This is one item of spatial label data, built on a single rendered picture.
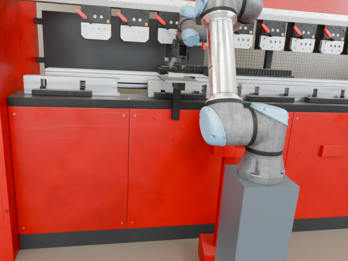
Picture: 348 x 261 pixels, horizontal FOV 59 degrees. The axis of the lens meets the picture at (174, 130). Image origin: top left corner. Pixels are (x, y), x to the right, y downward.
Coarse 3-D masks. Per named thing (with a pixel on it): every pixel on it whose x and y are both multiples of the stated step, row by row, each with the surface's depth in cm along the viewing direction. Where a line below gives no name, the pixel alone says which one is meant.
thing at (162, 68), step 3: (159, 66) 202; (162, 66) 195; (165, 66) 196; (168, 66) 198; (159, 69) 194; (162, 69) 194; (165, 69) 194; (168, 69) 195; (171, 69) 195; (174, 69) 195; (177, 69) 196; (159, 72) 194; (162, 72) 195; (165, 72) 195; (168, 72) 187; (171, 72) 189; (174, 72) 196; (177, 72) 196
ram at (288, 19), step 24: (24, 0) 153; (48, 0) 152; (72, 0) 154; (96, 0) 156; (192, 0) 165; (264, 0) 172; (288, 0) 174; (312, 0) 177; (336, 0) 180; (336, 24) 184
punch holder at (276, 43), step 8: (256, 24) 182; (272, 24) 176; (280, 24) 177; (256, 32) 182; (264, 32) 177; (272, 32) 178; (280, 32) 178; (256, 40) 183; (264, 40) 178; (272, 40) 179; (280, 40) 179; (256, 48) 183; (264, 48) 179; (272, 48) 180; (280, 48) 181
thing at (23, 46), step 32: (0, 0) 141; (0, 32) 141; (32, 32) 197; (0, 64) 142; (32, 64) 198; (0, 96) 142; (0, 128) 144; (0, 160) 148; (0, 192) 152; (0, 224) 157; (0, 256) 161
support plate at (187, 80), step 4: (164, 76) 169; (184, 76) 176; (164, 80) 150; (168, 80) 150; (172, 80) 151; (176, 80) 152; (180, 80) 153; (184, 80) 154; (188, 80) 155; (192, 80) 156; (196, 80) 157
